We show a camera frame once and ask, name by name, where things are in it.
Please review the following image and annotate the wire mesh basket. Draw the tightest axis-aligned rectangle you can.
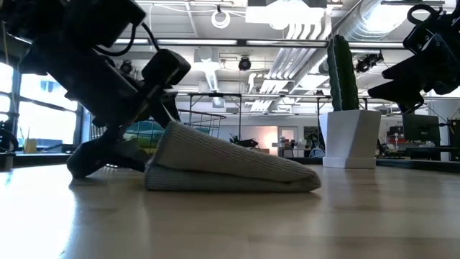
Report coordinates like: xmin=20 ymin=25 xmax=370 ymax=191
xmin=88 ymin=109 xmax=227 ymax=169

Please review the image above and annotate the grey microfiber towel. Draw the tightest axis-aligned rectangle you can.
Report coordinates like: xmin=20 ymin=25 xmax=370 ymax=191
xmin=144 ymin=120 xmax=323 ymax=193

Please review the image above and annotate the green cactus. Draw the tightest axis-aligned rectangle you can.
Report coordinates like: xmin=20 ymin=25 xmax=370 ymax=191
xmin=326 ymin=34 xmax=360 ymax=112

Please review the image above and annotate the white faceted plant pot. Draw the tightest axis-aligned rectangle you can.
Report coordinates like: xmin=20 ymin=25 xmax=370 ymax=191
xmin=318 ymin=109 xmax=382 ymax=169

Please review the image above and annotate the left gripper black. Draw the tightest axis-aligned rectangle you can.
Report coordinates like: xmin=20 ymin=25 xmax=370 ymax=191
xmin=19 ymin=45 xmax=182 ymax=180

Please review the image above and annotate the long ceiling light strip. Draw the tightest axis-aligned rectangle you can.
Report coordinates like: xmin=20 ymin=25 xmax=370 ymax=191
xmin=114 ymin=37 xmax=150 ymax=46

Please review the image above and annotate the black ceiling spotlight cluster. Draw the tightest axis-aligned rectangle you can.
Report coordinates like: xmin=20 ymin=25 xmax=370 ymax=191
xmin=354 ymin=52 xmax=385 ymax=73

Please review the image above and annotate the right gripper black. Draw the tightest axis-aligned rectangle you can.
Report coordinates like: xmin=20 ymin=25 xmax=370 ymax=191
xmin=367 ymin=6 xmax=460 ymax=114

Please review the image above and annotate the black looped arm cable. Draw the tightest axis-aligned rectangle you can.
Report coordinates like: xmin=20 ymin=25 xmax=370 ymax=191
xmin=407 ymin=3 xmax=441 ymax=27
xmin=93 ymin=22 xmax=162 ymax=58

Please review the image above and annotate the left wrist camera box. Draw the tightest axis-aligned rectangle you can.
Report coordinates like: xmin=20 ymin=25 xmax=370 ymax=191
xmin=141 ymin=48 xmax=192 ymax=89

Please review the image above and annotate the black monitor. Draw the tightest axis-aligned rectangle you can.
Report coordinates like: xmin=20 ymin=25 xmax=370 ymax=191
xmin=401 ymin=114 xmax=441 ymax=147

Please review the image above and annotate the silver ventilation duct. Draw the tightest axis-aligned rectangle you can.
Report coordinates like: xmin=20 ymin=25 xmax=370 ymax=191
xmin=337 ymin=0 xmax=446 ymax=41

